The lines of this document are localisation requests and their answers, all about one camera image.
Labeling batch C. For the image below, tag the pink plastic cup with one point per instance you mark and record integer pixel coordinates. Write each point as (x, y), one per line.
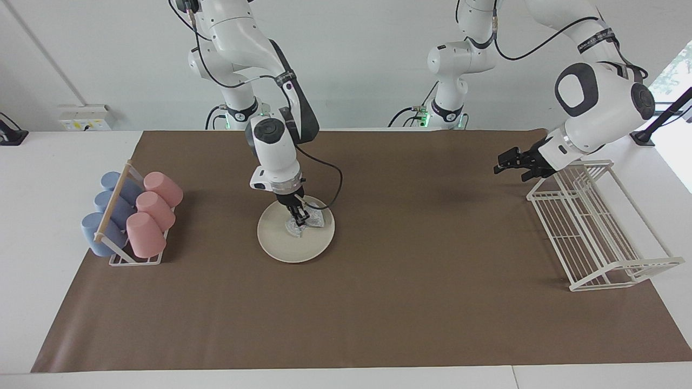
(146, 236)
(157, 210)
(165, 189)

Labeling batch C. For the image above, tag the brown table mat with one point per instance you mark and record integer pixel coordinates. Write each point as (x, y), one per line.
(346, 313)

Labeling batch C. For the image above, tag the white wall socket box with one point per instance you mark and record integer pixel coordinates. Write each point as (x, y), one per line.
(85, 118)

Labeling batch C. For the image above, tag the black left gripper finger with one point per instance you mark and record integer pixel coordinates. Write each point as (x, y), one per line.
(507, 168)
(509, 155)

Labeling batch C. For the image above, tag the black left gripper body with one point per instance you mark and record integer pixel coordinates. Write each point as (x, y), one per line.
(538, 161)

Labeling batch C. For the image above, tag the black table clamp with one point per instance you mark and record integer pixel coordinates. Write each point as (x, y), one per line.
(12, 135)

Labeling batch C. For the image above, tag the patterned cleaning cloth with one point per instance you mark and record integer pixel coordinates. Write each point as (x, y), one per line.
(316, 219)

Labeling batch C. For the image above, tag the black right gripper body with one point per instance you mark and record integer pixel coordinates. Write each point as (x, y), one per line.
(291, 199)

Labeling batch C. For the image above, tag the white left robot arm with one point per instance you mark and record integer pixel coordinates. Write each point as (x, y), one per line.
(600, 102)

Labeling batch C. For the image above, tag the round cream plate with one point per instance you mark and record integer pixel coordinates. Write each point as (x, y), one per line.
(281, 243)

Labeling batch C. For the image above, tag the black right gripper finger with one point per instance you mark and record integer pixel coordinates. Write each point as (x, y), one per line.
(304, 212)
(295, 216)

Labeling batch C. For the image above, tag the blue plastic cup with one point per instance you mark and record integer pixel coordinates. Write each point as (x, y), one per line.
(104, 201)
(111, 181)
(92, 232)

